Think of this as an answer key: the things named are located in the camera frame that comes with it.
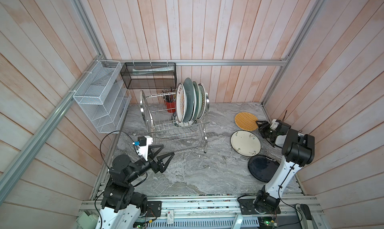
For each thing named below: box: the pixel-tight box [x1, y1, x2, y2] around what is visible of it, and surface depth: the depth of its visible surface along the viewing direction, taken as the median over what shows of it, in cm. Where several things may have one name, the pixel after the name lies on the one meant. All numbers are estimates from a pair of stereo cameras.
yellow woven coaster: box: [234, 112, 259, 132], surface depth 112 cm
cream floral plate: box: [230, 130, 262, 157], surface depth 99 cm
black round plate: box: [248, 155, 280, 183], surface depth 90 cm
